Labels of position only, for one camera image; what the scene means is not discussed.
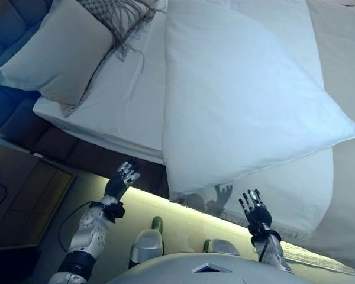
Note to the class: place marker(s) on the silver robot right leg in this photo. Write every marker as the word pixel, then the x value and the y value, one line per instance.
pixel 223 247

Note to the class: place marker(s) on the printed paper sheet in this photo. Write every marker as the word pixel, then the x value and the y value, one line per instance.
pixel 313 254

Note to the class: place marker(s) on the silver robot leg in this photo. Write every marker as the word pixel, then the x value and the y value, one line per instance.
pixel 146 242
pixel 223 247

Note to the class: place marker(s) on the wooden nightstand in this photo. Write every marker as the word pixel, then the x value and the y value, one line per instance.
pixel 26 195

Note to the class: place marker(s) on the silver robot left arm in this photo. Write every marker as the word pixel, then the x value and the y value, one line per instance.
pixel 88 227

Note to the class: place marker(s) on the black box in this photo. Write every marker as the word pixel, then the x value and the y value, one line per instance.
pixel 12 266

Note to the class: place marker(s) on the silver robot left leg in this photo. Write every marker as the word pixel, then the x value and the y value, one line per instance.
pixel 146 242

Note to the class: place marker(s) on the beige pillow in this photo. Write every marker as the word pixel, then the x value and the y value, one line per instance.
pixel 56 56

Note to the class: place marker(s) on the grey robot torso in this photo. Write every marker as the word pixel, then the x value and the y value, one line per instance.
pixel 195 269

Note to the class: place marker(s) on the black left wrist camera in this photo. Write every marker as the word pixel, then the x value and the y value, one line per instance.
pixel 116 210

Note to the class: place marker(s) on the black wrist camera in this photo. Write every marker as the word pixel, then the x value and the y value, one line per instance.
pixel 116 210
pixel 261 230

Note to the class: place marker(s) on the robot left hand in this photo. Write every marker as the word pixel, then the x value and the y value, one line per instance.
pixel 116 186

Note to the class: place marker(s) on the brown upholstered bed frame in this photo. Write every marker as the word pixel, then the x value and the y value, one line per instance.
pixel 106 159

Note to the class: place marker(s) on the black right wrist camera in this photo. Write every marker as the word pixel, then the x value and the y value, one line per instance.
pixel 261 230

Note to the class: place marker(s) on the woven fringed cushion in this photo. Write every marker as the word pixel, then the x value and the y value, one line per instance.
pixel 118 26

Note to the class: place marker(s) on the cream textured fringed blanket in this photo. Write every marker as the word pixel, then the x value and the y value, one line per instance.
pixel 284 192

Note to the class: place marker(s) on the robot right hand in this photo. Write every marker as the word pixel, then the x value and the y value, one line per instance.
pixel 258 214

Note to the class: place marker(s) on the white bed sheet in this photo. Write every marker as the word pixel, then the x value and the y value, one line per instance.
pixel 127 100

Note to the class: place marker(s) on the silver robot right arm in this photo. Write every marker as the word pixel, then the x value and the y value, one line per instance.
pixel 270 251

